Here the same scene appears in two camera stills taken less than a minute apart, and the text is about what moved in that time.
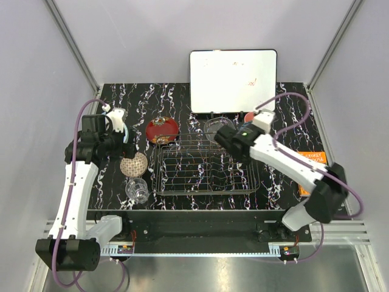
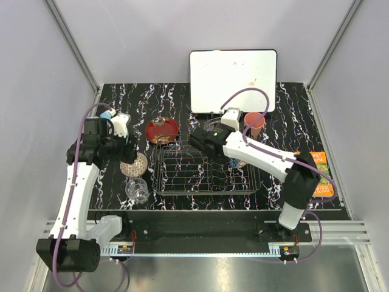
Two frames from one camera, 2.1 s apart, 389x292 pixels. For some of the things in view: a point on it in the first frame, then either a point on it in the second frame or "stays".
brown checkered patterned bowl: x=135 y=166 stays
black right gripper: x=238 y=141 -> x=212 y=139
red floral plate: x=161 y=129 stays
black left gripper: x=125 y=149 stays
